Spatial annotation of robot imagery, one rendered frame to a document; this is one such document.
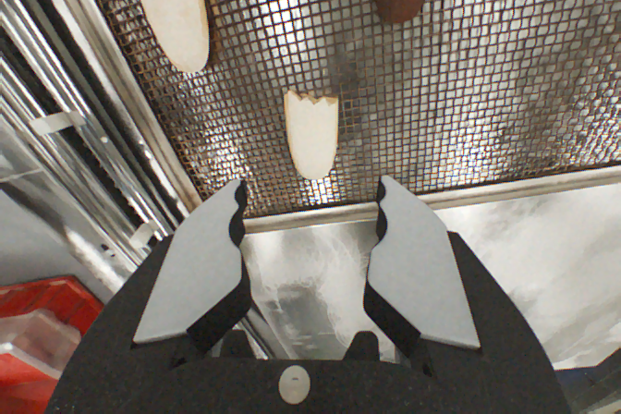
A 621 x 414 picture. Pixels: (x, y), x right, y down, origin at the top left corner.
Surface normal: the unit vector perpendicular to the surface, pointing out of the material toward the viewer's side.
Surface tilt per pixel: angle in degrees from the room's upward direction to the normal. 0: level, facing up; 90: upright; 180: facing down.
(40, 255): 0
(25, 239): 0
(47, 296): 90
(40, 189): 0
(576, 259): 10
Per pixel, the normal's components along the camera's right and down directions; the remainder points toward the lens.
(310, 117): -0.05, 0.45
